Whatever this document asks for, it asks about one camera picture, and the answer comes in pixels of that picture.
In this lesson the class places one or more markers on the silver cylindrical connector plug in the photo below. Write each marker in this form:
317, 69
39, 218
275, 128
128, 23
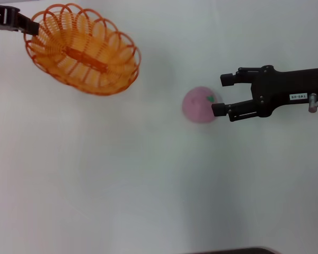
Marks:
312, 103

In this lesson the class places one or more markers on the orange woven plastic basket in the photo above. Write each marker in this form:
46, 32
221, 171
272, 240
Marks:
84, 59

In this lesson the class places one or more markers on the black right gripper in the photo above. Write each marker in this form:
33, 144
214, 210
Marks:
275, 87

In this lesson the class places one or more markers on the dark robot torso edge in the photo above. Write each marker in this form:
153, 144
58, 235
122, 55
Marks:
241, 251

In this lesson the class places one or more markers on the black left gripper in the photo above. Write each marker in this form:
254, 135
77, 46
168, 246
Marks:
2, 17

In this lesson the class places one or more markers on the pink plush peach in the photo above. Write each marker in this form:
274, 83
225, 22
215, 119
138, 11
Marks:
196, 105

